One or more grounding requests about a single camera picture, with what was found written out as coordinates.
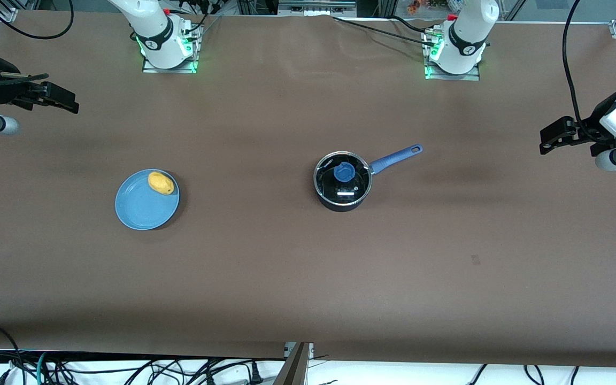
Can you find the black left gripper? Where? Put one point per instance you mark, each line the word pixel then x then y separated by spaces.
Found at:
pixel 592 130

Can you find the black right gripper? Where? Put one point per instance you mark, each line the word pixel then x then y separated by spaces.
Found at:
pixel 4 91

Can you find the yellow potato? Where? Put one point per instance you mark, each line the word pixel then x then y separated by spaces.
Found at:
pixel 161 183

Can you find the glass lid with blue knob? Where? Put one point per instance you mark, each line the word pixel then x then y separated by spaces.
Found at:
pixel 344 172

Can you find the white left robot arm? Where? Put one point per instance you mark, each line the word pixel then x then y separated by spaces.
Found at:
pixel 466 37

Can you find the blue round plate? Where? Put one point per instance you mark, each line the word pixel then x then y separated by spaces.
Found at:
pixel 142 208

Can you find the brown table cover sheet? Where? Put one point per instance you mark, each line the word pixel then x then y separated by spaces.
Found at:
pixel 286 278

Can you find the black power plug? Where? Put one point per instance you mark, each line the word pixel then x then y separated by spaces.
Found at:
pixel 255 374

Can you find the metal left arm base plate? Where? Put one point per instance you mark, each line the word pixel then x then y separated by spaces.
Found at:
pixel 474 76

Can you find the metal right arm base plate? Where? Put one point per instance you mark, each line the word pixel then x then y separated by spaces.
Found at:
pixel 190 67

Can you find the silver metal rail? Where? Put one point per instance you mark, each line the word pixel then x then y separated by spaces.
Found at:
pixel 316 8

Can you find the aluminium frame strut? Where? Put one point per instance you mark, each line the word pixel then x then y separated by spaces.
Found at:
pixel 294 369

